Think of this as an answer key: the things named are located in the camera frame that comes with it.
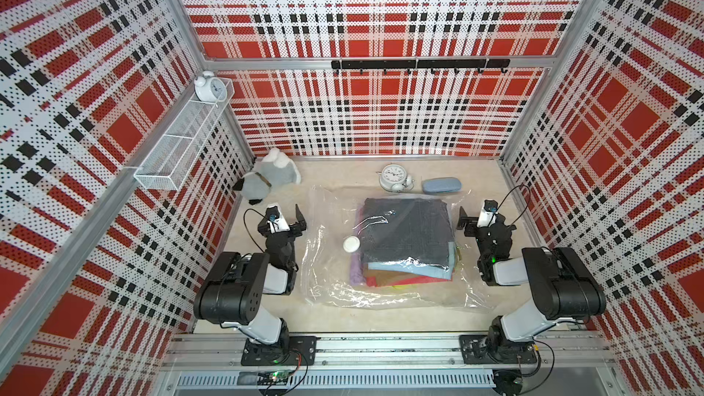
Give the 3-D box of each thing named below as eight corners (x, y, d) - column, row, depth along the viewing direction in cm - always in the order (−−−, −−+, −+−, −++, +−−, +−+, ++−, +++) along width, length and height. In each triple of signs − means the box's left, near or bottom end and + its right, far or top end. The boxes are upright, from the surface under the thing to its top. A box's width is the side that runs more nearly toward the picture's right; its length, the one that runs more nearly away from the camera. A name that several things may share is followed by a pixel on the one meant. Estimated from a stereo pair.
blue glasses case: (422, 193, 111) (423, 189, 109) (420, 180, 115) (421, 177, 114) (461, 192, 111) (462, 189, 109) (457, 180, 115) (458, 177, 114)
